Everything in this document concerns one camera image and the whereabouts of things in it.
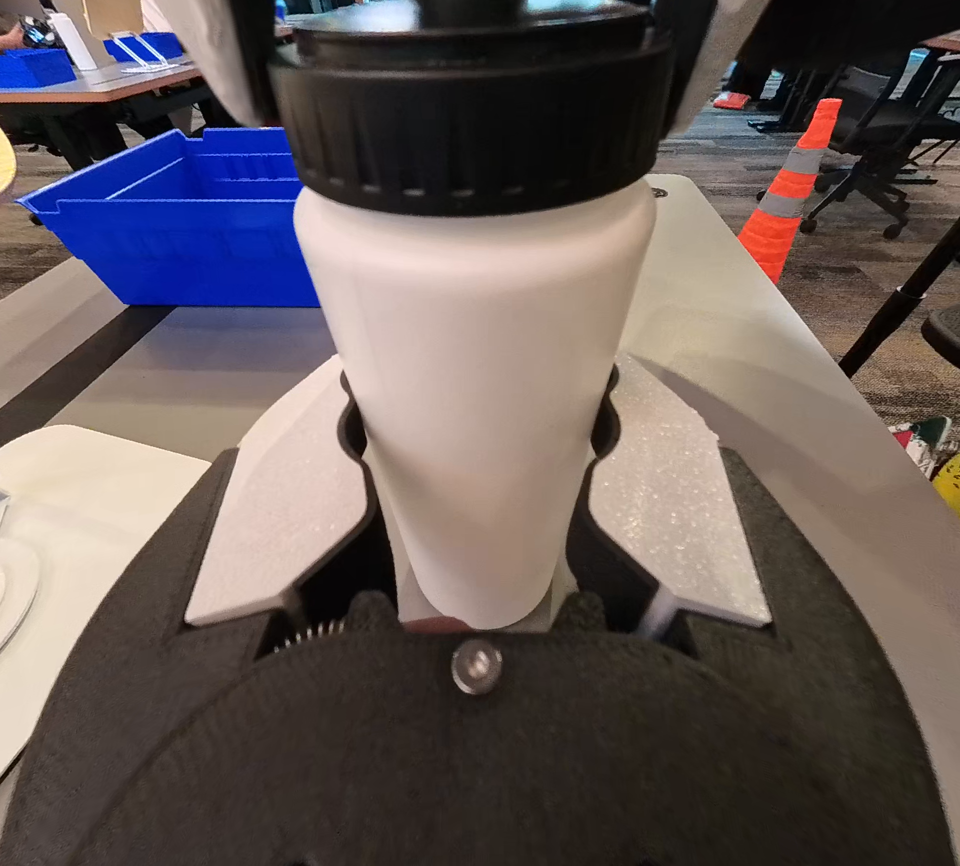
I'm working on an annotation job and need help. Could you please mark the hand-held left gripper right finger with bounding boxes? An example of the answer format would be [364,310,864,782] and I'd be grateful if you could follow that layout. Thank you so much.
[566,352,772,640]

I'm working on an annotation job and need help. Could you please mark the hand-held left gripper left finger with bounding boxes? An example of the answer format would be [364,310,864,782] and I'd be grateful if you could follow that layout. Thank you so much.
[185,356,399,627]

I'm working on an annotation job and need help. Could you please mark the blue plastic bin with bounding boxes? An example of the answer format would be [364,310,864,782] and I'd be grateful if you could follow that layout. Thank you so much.
[16,127,320,308]

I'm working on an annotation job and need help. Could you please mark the black bottle lid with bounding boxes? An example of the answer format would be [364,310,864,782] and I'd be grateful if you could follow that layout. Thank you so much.
[267,0,676,216]

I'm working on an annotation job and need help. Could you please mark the small blue bin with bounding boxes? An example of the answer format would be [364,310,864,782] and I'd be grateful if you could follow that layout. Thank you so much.
[0,48,76,89]
[105,33,183,63]

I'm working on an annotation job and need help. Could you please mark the small acrylic holder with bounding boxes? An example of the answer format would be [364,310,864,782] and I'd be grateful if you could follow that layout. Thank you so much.
[112,33,177,72]

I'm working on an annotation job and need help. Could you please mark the brown edged table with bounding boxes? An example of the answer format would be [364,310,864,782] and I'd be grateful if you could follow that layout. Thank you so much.
[0,59,219,162]

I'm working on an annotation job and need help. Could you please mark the white stand base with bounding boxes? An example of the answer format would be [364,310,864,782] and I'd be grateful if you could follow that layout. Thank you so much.
[0,425,213,777]

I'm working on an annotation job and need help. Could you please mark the black office chair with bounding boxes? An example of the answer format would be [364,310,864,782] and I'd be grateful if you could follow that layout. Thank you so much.
[798,67,960,240]

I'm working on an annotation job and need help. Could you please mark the orange traffic cone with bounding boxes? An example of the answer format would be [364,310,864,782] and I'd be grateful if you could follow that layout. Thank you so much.
[737,98,843,284]

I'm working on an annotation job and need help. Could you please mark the black tape strip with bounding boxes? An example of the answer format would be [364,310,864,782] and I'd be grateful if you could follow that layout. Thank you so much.
[0,305,174,443]

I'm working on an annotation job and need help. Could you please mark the red green white packet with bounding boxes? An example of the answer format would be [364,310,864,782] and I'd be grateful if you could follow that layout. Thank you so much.
[890,416,957,477]

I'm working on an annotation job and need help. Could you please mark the black stand pole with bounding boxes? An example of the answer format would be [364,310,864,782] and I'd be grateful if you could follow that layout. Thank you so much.
[838,217,960,378]

